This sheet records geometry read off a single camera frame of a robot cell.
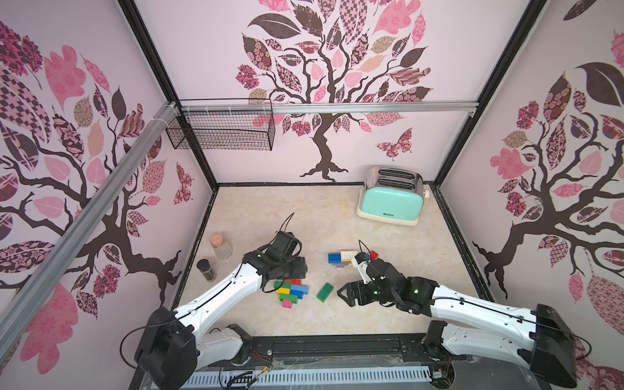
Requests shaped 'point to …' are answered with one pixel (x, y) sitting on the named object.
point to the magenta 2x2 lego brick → (287, 304)
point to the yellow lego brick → (283, 291)
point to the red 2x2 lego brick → (296, 282)
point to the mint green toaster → (392, 196)
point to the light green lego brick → (288, 296)
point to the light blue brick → (301, 288)
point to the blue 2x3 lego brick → (335, 258)
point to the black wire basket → (226, 124)
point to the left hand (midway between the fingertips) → (302, 274)
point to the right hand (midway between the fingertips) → (346, 290)
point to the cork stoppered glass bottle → (223, 249)
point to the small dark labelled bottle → (204, 266)
